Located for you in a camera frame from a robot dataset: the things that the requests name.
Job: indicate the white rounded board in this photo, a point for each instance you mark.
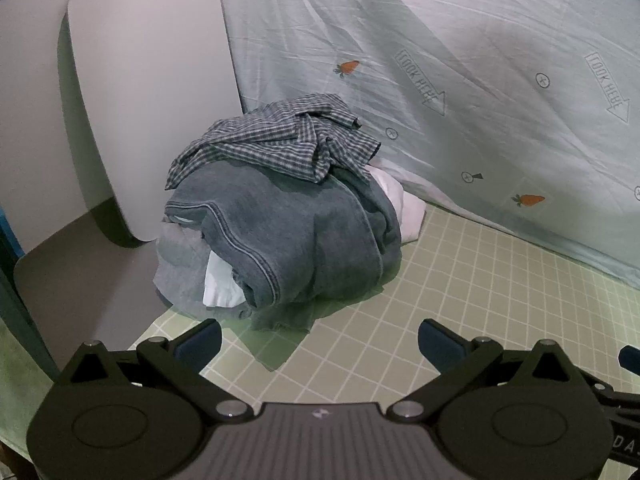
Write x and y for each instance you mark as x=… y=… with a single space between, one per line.
x=150 y=85

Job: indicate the blue-grey denim garment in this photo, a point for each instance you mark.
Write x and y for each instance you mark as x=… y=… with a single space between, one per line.
x=310 y=240

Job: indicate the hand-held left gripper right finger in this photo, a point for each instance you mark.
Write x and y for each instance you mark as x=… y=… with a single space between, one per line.
x=439 y=341

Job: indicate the dark blue rail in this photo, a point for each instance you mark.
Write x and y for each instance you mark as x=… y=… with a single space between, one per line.
x=20 y=290

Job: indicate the white garment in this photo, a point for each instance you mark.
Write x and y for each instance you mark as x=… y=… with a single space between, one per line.
x=217 y=285
x=407 y=215

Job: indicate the green fuzzy rug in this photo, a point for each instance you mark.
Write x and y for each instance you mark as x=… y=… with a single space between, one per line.
x=20 y=375

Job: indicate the green grid mat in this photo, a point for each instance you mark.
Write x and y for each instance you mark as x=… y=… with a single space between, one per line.
x=450 y=285

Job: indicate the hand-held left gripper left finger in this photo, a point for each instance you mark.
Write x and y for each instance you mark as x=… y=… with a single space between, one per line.
x=201 y=344

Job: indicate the light blue printed sheet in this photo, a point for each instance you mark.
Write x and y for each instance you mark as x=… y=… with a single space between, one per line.
x=450 y=35

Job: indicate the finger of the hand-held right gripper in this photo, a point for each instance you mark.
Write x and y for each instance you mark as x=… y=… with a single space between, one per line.
x=631 y=357

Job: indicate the grey garment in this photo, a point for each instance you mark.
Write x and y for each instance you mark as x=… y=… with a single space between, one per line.
x=180 y=270

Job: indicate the blue checked shirt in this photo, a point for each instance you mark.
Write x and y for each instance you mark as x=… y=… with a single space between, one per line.
x=270 y=140

